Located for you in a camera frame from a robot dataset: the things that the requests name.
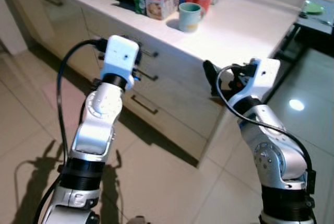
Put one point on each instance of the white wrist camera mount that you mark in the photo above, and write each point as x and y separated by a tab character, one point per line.
119	57
263	78

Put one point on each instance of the small black object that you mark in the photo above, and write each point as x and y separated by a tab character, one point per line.
303	14

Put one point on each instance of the green plate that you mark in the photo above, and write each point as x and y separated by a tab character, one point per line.
314	9

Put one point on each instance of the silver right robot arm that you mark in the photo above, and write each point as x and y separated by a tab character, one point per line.
274	156

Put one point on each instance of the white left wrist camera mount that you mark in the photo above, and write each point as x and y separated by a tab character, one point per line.
119	57

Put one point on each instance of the teal ceramic mug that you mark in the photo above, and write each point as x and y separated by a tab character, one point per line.
189	18

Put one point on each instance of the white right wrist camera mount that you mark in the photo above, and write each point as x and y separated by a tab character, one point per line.
263	78

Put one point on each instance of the beige kitchen counter cabinet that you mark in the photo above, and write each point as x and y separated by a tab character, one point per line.
245	31

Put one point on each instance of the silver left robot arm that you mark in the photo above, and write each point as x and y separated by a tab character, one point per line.
96	125

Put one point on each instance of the dark table with black legs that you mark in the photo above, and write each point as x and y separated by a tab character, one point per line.
323	20

